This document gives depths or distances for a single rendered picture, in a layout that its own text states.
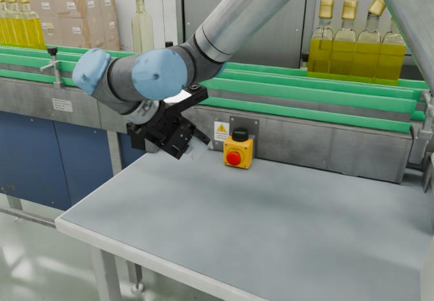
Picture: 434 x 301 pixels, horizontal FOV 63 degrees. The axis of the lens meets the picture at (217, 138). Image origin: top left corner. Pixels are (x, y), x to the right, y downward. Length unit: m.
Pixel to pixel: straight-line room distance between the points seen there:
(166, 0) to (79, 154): 3.53
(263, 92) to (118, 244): 0.51
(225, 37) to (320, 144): 0.46
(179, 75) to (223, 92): 0.44
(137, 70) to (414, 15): 0.37
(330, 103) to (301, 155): 0.16
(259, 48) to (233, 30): 0.65
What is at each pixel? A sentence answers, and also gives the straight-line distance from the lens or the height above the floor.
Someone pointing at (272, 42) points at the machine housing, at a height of 1.01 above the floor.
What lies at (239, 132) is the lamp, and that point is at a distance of 0.93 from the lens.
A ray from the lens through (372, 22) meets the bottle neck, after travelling 1.01.
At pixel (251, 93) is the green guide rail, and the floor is 0.94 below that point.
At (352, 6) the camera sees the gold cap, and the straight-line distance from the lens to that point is 1.00.
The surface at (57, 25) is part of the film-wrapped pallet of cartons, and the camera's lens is 4.76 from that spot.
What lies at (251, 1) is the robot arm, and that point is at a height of 1.20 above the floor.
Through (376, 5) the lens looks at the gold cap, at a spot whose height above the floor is 1.15.
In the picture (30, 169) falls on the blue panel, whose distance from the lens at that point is 1.62.
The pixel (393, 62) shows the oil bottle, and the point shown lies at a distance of 1.02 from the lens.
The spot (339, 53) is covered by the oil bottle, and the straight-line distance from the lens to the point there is 1.01.
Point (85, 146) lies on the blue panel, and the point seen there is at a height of 0.66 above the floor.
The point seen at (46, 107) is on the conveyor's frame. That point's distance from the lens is 1.36.
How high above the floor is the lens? 1.25
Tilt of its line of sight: 27 degrees down
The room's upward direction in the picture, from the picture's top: straight up
